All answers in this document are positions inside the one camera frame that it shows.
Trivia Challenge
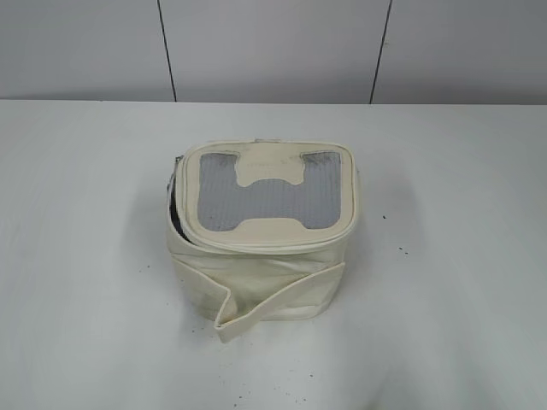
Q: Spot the cream zippered bag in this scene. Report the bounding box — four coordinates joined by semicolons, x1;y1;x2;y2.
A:
166;141;361;342

